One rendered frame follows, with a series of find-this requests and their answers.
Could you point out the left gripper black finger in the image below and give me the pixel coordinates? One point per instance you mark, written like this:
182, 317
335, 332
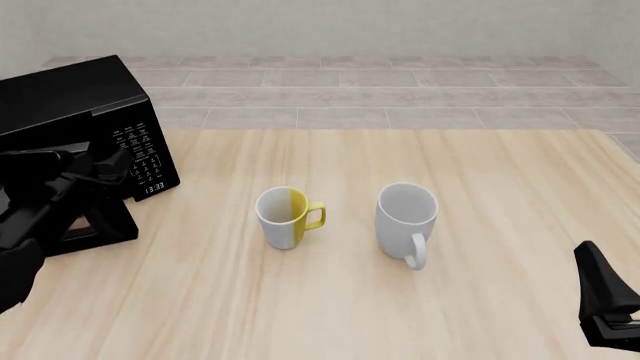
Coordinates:
116, 165

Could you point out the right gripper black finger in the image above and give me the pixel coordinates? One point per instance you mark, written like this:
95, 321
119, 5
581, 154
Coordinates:
602, 285

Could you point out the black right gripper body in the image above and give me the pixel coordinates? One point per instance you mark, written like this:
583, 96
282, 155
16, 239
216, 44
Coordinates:
615, 332

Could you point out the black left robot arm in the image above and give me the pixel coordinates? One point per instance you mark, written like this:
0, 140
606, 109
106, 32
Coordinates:
22, 228

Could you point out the black microwave door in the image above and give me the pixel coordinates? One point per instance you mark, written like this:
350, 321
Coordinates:
116, 225

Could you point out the black microwave oven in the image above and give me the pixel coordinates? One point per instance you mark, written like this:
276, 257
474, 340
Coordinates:
60, 97

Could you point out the white and yellow mug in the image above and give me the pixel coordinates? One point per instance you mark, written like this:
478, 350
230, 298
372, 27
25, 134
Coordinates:
280, 225

